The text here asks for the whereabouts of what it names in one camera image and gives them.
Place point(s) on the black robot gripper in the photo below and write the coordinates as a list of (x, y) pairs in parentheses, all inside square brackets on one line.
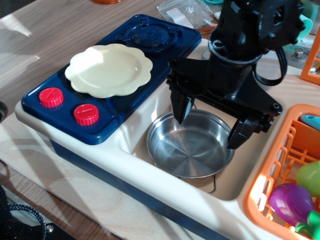
[(228, 81)]

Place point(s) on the stainless steel pan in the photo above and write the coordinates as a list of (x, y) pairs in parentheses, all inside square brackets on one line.
[(194, 151)]

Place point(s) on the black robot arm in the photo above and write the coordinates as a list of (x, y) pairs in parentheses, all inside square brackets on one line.
[(273, 23)]

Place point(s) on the cream toy sink unit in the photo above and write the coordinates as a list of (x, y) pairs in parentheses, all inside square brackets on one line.
[(136, 157)]

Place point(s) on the right red stove knob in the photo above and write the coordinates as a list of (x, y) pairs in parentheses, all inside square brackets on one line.
[(86, 114)]

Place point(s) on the red stove knob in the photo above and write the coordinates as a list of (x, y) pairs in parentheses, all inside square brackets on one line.
[(86, 114), (51, 97)]

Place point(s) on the left red stove knob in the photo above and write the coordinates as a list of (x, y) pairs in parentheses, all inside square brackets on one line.
[(51, 97)]

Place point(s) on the orange plastic dish rack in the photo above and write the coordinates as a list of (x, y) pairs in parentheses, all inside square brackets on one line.
[(295, 145)]

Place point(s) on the teal plastic utensil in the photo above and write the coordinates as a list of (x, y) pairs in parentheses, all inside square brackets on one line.
[(312, 121)]

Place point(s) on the orange plastic crate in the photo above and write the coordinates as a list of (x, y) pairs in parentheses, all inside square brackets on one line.
[(310, 61)]

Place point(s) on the clear plastic zip bag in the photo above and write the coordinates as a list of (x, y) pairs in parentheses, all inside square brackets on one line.
[(193, 14)]

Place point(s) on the steel pot lid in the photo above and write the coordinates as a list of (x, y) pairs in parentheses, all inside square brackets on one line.
[(297, 57)]

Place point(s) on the green toy pear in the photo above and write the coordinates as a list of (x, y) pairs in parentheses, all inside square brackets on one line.
[(308, 176)]

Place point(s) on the purple toy eggplant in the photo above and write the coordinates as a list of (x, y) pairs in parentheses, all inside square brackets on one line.
[(291, 202)]

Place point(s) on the cream scalloped plastic plate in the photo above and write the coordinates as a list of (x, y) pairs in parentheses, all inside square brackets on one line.
[(105, 71)]

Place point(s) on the teal plastic cup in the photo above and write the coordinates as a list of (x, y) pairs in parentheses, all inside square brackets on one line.
[(303, 37)]

